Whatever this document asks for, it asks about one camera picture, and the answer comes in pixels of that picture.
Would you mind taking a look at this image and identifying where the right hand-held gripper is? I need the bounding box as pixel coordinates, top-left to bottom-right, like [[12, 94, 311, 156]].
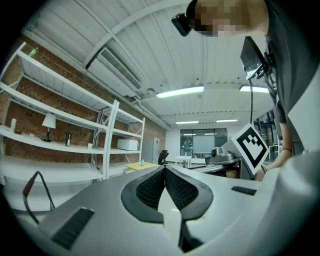
[[192, 122, 270, 176]]

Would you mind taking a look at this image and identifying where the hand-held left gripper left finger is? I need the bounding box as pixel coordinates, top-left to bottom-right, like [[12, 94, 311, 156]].
[[37, 165, 181, 256]]

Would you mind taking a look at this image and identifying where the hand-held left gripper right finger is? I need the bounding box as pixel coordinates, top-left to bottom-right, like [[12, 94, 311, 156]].
[[165, 165, 262, 253]]

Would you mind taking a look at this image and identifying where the person's right forearm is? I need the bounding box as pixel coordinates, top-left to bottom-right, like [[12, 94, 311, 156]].
[[259, 122, 293, 181]]

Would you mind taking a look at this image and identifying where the dark framed glass window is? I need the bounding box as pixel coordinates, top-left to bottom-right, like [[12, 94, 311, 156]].
[[179, 128, 228, 155]]

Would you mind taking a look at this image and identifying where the small white table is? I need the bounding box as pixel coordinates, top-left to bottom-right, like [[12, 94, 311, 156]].
[[175, 155, 193, 169]]

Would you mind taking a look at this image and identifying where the black office chair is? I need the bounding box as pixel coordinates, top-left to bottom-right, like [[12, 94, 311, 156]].
[[158, 149, 170, 166]]

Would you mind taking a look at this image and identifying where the white microwave oven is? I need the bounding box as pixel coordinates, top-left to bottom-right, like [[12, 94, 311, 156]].
[[117, 139, 139, 152]]

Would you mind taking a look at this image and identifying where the grey refrigerator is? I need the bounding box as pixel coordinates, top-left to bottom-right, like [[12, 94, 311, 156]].
[[141, 137, 161, 165]]

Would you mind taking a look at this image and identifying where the white shade table lamp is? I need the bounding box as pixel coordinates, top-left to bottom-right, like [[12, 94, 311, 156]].
[[41, 113, 57, 143]]

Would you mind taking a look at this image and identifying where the black chest-mounted box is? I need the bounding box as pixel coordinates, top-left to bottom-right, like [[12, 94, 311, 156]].
[[240, 36, 267, 81]]

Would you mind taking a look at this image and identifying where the long white shelving rack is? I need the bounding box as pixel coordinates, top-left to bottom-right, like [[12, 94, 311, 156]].
[[0, 41, 120, 186]]

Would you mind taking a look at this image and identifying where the white ceiling air conditioner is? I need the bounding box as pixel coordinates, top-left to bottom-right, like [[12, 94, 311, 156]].
[[85, 47, 143, 97]]

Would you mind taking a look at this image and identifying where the person's dark shirt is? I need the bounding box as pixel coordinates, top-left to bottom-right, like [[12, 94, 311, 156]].
[[264, 0, 320, 151]]

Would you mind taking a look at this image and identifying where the person's head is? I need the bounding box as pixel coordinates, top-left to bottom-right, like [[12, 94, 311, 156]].
[[186, 0, 270, 38]]

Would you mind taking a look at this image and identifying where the square wooden pedestal table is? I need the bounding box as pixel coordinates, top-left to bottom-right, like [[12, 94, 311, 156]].
[[124, 161, 160, 171]]

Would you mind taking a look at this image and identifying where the black chest box cable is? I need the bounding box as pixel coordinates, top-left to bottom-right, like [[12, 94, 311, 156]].
[[248, 78, 255, 125]]

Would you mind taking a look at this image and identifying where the black head camera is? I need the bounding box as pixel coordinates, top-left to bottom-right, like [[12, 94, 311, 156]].
[[171, 12, 193, 37]]

